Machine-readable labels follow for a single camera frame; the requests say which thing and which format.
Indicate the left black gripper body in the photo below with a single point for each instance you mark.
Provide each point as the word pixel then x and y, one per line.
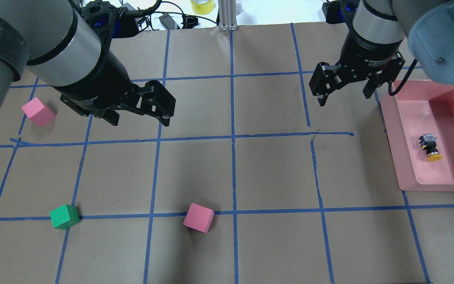
pixel 95 85

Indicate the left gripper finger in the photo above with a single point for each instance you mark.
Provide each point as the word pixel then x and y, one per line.
pixel 153 90
pixel 162 112

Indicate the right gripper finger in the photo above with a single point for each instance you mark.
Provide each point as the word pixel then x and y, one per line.
pixel 375 80
pixel 327 78

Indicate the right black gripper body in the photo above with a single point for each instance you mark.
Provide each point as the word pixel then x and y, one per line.
pixel 365 53

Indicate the yellow push button switch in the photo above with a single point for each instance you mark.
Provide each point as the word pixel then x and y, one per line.
pixel 428 144

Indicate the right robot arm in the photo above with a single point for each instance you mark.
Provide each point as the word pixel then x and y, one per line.
pixel 386 40

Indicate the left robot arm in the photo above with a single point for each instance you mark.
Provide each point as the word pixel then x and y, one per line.
pixel 68 47

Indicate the pink plastic bin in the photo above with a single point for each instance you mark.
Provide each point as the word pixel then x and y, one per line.
pixel 419 122

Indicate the pink cube far left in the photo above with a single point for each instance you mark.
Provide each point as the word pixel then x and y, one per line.
pixel 38 112

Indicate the pink cube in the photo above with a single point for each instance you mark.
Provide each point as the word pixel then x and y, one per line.
pixel 38 112
pixel 199 218

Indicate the black power adapter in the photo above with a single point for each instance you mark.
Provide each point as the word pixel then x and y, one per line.
pixel 168 22

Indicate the yellow tape roll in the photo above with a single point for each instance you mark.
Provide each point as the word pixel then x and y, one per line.
pixel 202 7

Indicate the pink cube centre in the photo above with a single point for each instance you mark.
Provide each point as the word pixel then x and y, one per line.
pixel 199 218

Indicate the green cube near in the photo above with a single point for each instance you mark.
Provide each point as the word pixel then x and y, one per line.
pixel 64 217

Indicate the aluminium frame post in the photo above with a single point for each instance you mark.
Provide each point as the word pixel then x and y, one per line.
pixel 227 15

